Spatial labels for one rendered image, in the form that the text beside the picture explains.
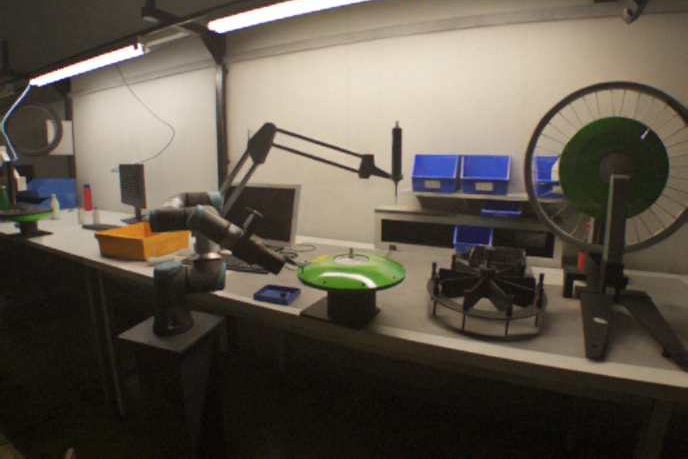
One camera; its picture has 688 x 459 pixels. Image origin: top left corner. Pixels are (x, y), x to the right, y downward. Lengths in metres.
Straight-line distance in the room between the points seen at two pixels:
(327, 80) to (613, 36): 1.39
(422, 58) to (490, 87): 0.37
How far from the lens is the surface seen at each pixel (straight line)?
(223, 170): 2.47
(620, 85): 1.28
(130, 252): 1.87
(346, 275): 0.93
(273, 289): 1.30
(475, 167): 1.79
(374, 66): 1.98
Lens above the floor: 1.39
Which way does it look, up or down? 7 degrees down
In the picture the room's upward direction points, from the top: straight up
